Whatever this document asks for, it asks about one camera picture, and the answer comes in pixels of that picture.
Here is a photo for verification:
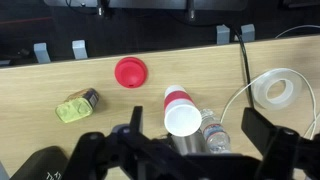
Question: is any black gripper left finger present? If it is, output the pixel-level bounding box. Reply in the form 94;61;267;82
61;105;188;180

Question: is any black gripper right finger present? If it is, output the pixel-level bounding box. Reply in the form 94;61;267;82
241;107;320;180

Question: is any spam can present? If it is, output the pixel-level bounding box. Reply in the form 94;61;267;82
54;87;100;124

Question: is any clear tape roll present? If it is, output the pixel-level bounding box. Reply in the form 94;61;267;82
251;67;303;111

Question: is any clear plastic water bottle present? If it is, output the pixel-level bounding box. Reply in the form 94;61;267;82
199;108;232;155

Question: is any red cup lid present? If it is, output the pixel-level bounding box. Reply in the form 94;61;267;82
114;56;149;89

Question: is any white cup with red sleeve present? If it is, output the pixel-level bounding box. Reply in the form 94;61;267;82
163;84;203;138

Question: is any white cable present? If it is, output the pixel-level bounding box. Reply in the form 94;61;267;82
219;68;318;141
274;24;320;39

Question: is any black cable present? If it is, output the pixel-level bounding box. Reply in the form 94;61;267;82
233;28;256;109

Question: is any grey metal bracket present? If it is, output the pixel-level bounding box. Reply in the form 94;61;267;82
33;42;52;64
240;23;256;43
216;24;231;45
71;39;89;60

